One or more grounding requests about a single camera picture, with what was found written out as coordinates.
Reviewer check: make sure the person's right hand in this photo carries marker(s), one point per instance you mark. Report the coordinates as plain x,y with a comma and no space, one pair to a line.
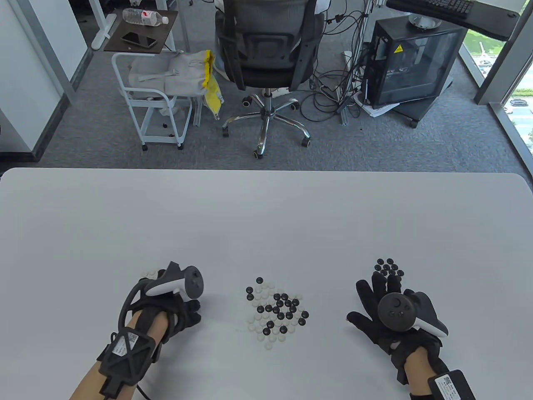
381,333

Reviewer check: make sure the person's left hand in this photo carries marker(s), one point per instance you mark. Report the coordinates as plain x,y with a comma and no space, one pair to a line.
181,316

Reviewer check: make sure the cluster of white go stones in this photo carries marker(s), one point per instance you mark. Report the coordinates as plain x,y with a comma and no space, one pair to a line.
152,273

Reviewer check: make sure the cluster of black go stones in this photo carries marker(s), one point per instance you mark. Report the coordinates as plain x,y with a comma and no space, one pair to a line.
389,261

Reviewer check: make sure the pile of mixed go stones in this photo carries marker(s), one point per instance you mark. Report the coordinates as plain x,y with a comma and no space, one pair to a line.
268,309

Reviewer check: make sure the person's left forearm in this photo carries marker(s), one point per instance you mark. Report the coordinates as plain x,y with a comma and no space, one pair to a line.
85,385

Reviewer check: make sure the black and white right controller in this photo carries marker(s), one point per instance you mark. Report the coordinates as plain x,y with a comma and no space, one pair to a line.
395,312

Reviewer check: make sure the black and white controller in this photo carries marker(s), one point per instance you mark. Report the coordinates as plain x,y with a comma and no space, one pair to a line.
395,312
193,283

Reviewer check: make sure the black and white left controller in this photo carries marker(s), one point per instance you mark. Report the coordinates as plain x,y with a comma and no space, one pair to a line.
193,283

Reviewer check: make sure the white rolling cart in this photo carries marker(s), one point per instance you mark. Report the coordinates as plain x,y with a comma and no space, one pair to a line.
145,102

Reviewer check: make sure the yellow plastic bag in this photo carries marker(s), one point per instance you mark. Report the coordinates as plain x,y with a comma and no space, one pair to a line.
213,98

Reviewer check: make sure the white papers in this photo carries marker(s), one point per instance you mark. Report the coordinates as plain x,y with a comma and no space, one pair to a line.
374,110

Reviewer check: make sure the black wheeled platform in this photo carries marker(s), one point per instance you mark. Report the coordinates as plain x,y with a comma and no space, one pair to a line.
420,110

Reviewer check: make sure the grey fabric bag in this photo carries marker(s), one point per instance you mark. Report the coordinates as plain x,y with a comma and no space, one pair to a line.
183,75

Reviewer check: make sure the black computer case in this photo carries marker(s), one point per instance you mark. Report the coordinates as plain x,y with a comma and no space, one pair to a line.
416,66

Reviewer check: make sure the white power strip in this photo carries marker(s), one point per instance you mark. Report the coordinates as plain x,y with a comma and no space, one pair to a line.
347,58

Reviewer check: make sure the brown side table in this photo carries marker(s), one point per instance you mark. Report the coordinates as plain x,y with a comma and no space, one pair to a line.
166,37

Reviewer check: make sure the black smartphone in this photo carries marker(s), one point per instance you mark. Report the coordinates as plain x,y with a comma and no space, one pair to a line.
138,39

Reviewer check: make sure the black mesh office chair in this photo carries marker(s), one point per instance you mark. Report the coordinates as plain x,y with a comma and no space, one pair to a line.
266,46

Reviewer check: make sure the grey window pillar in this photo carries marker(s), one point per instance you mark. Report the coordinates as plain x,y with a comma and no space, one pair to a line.
499,75

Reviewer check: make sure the white desk leg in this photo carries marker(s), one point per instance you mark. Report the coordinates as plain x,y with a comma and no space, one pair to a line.
102,37

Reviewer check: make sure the clear plastic water bottle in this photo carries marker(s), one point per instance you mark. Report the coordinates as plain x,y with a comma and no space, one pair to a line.
139,16

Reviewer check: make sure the round silver stand base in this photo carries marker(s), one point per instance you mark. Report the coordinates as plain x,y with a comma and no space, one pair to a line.
424,23

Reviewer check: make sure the black keyboard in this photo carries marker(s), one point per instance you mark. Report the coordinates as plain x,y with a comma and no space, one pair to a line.
445,7

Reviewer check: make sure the black patterned wrist camera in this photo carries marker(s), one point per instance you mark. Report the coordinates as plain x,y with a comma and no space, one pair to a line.
125,358

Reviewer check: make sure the black labelled wrist camera box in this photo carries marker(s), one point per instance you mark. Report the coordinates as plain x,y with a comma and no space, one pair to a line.
452,387

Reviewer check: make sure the aluminium frame post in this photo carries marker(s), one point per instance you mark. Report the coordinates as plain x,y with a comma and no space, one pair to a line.
344,116

